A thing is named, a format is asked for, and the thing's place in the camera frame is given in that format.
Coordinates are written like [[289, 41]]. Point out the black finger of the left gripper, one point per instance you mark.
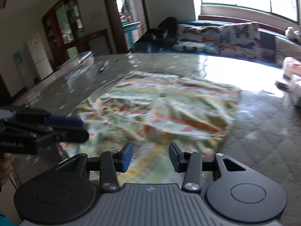
[[71, 134]]

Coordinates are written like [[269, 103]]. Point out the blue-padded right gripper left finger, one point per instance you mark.
[[113, 162]]

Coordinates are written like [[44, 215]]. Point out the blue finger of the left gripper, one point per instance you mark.
[[63, 121]]

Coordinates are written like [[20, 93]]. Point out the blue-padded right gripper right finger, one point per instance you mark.
[[188, 162]]

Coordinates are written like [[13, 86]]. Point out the colourful patterned children's shirt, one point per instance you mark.
[[152, 110]]

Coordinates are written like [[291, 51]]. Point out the teal sleeve forearm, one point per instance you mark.
[[4, 220]]

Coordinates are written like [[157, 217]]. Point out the person's left hand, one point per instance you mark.
[[6, 167]]

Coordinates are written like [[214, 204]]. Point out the white refrigerator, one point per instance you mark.
[[39, 57]]

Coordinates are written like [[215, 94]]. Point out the clear plastic bag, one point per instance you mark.
[[77, 65]]

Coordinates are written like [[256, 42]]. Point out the black pen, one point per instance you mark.
[[104, 66]]

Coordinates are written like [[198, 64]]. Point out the dark wooden shelf cabinet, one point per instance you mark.
[[63, 28]]

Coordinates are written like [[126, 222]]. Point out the blue cabinet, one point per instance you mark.
[[132, 33]]

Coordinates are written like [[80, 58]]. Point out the small flat box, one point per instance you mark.
[[282, 85]]

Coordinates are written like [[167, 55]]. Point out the butterfly cushion left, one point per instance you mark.
[[193, 39]]

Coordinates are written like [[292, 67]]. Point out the butterfly cushion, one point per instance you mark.
[[193, 39], [240, 40]]

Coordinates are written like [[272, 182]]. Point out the pink green tissue pack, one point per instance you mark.
[[294, 90]]

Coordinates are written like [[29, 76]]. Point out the black bag on sofa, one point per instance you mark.
[[156, 40]]

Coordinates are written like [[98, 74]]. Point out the butterfly cushion right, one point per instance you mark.
[[240, 40]]

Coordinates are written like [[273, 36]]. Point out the pink tissue pack upper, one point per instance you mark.
[[290, 67]]

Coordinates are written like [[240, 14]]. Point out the grey cushion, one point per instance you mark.
[[285, 48]]

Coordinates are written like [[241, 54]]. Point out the blue sofa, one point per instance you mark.
[[267, 43]]

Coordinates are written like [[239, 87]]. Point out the white plush toy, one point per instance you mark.
[[292, 34]]

